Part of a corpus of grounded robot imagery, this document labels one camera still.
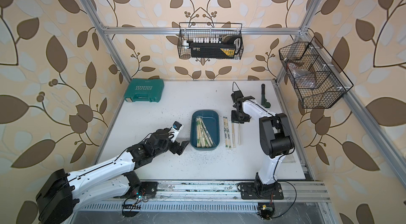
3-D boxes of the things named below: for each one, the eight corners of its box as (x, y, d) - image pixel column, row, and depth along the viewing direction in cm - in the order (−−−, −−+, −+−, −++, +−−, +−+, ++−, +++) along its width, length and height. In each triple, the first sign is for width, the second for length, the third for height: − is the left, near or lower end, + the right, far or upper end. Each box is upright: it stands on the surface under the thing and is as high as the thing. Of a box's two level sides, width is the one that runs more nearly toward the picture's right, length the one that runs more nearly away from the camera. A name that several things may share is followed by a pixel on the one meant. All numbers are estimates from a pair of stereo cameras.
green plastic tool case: (124, 102, 110) (121, 98, 106) (133, 83, 122) (130, 78, 118) (160, 102, 110) (158, 98, 106) (165, 83, 122) (163, 78, 118)
